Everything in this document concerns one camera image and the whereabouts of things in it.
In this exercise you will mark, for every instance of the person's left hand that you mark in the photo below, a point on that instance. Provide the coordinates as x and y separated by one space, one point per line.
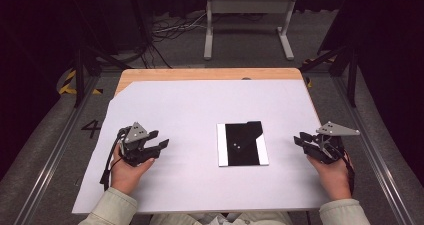
125 176

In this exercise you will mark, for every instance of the black metal stand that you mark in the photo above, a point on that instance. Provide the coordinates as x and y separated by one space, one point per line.
346 61
79 75

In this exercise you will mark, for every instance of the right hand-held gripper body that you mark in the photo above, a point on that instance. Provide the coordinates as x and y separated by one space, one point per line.
326 150

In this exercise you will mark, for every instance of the white metal stand frame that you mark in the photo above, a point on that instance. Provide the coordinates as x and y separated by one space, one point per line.
248 5

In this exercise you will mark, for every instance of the yellow black hazard tape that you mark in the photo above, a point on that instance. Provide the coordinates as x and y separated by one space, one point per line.
309 81
68 85

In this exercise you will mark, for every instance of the black glass panel white border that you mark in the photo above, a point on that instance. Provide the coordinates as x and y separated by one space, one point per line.
241 145

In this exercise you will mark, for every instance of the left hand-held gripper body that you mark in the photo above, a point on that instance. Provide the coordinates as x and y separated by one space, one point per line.
136 151

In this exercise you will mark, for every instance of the person's torso clothing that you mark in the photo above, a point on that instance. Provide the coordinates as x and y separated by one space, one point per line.
220 219

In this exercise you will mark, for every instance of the large white paper sheet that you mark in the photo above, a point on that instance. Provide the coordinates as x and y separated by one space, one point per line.
200 111

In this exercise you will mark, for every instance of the person's right hand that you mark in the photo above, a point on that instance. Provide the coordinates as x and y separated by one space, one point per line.
335 180

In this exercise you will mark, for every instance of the aluminium floor rail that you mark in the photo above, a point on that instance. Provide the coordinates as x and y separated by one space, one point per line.
376 158
53 158

